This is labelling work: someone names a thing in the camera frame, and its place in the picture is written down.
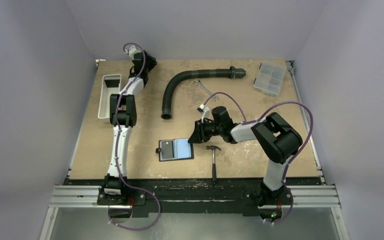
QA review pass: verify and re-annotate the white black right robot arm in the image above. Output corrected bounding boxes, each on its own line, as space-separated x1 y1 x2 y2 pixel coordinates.
188 106 304 204

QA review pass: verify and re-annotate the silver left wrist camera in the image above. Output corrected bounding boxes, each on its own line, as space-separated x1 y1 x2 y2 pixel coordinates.
125 45 139 60

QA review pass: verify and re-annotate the black card holder wallet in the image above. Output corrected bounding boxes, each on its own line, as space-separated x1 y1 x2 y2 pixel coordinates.
155 138 194 162

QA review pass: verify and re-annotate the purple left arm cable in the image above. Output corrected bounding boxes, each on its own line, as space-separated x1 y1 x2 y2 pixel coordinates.
107 43 162 232

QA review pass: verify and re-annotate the white plastic tray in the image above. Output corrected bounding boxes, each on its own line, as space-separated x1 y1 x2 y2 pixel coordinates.
97 73 122 119

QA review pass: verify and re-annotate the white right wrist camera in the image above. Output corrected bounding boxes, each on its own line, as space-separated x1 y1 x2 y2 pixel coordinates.
196 104 211 123

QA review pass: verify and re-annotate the black handled hammer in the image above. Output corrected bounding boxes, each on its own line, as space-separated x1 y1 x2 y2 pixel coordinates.
206 145 221 183

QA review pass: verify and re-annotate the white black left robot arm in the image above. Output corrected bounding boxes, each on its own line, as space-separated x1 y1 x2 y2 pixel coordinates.
99 45 157 205

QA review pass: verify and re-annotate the black corrugated hose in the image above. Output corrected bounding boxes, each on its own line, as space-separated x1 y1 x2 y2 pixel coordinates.
160 66 247 120

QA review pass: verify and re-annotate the clear plastic organizer box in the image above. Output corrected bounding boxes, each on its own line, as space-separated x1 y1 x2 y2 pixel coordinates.
253 61 287 96

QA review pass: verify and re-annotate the silver wrench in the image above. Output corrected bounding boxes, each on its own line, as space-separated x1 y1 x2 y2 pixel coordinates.
194 79 219 102

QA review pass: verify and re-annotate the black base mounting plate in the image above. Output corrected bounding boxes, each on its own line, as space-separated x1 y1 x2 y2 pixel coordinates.
52 177 322 218

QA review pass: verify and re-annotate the stack of credit cards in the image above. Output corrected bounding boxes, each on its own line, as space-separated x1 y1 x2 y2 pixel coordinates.
104 77 121 89

